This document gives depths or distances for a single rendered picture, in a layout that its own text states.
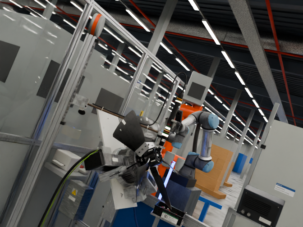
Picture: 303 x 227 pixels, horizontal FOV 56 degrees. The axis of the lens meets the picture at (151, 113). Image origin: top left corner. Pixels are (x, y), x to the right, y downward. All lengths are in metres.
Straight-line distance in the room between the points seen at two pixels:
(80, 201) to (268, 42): 9.33
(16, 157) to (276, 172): 2.72
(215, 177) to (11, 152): 8.45
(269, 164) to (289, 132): 0.43
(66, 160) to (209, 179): 8.18
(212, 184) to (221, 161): 0.84
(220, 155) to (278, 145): 6.42
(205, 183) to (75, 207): 8.25
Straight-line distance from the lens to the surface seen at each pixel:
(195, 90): 5.98
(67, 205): 2.07
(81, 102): 1.96
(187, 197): 2.57
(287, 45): 10.46
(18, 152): 2.09
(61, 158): 2.17
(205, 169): 2.58
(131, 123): 1.78
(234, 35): 10.94
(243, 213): 2.15
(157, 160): 1.86
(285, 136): 3.64
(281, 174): 3.60
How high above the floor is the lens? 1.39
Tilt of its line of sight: 2 degrees up
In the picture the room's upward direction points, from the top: 22 degrees clockwise
